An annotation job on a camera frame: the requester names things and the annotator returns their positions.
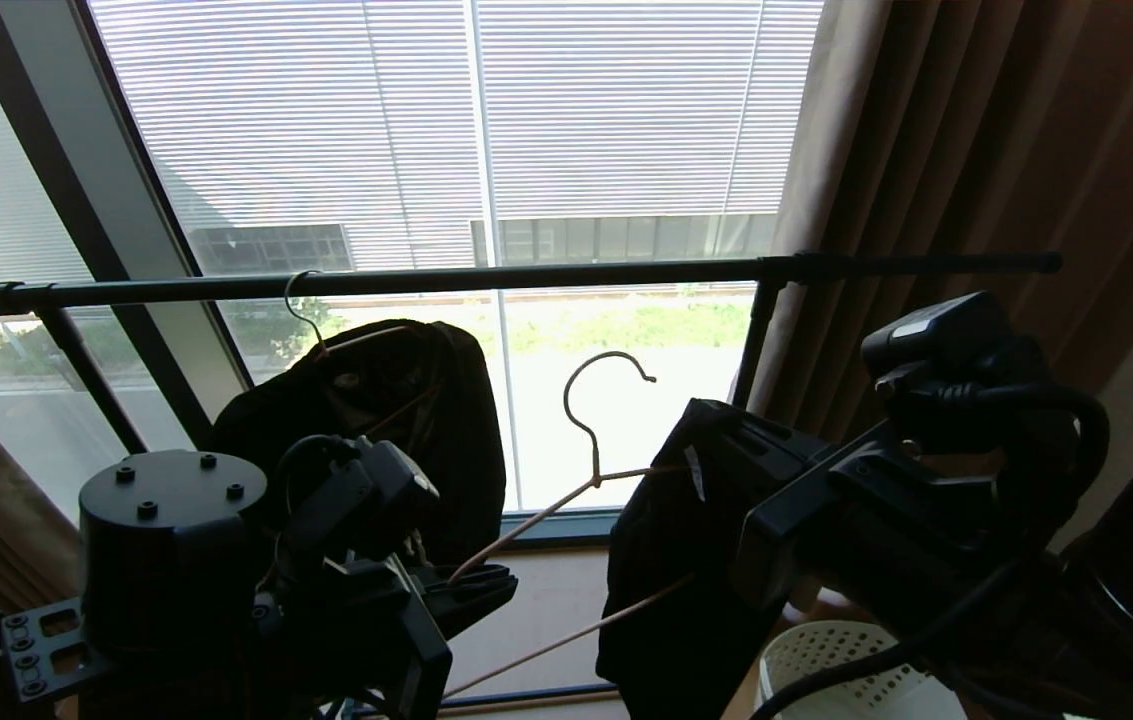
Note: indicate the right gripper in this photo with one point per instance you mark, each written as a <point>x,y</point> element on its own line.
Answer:
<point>876,530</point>

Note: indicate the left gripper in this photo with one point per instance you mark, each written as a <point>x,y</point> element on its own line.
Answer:
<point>366,640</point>

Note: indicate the pink clothes hanger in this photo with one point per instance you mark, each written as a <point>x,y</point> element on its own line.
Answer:
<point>298,305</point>
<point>594,470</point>

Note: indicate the black shorts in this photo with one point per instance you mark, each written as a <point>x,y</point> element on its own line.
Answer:
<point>446,420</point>

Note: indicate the black garment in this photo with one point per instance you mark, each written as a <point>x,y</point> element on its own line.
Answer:
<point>676,560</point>

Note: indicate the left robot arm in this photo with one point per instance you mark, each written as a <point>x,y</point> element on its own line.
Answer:
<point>166,560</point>

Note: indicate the white laundry basket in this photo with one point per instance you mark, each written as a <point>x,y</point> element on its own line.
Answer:
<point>826,660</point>

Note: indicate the black clothes rack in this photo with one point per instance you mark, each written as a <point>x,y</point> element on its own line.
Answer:
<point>526,277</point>

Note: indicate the window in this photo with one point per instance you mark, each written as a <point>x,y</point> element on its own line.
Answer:
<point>326,120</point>

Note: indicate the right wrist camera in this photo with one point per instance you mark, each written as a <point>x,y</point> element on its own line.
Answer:
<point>966,350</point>

